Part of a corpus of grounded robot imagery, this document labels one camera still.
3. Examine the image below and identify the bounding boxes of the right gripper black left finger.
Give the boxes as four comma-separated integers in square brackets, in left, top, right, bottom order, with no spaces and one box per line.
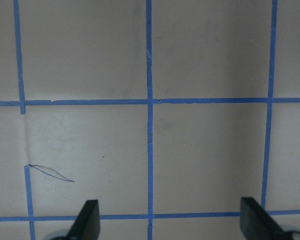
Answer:
[44,199,101,240]

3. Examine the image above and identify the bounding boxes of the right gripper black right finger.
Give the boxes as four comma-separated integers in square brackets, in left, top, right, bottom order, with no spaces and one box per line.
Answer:
[240,197,300,240]

